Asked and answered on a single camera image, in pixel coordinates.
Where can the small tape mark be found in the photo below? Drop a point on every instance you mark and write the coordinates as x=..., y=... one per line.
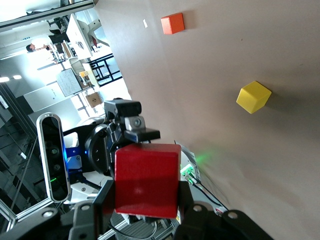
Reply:
x=145, y=23

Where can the yellow wooden block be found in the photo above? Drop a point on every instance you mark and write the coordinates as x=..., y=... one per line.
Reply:
x=253, y=97

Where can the cardboard box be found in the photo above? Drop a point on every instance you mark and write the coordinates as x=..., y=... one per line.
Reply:
x=93, y=100

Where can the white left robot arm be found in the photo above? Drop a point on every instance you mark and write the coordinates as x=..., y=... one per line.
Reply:
x=80, y=187

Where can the seated person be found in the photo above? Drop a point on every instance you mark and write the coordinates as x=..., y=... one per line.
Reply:
x=37, y=45

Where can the aluminium frame beam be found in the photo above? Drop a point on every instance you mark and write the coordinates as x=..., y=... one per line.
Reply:
x=50, y=12
x=30, y=207

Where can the orange wooden block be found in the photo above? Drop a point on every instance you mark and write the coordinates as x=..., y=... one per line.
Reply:
x=172, y=23

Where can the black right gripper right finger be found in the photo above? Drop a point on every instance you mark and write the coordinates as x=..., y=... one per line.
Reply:
x=200, y=225

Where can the white desk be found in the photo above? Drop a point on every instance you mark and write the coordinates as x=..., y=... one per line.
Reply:
x=75, y=32

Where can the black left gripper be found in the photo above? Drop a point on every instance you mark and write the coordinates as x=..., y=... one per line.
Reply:
x=97, y=150

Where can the whiteboard with writing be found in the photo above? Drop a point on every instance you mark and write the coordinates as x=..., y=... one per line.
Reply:
x=67, y=82

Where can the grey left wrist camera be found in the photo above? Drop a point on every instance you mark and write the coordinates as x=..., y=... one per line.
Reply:
x=53, y=157

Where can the red wooden block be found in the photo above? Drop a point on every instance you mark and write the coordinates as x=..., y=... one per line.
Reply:
x=147, y=180

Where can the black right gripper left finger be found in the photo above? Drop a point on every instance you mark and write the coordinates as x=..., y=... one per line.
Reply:
x=82, y=220

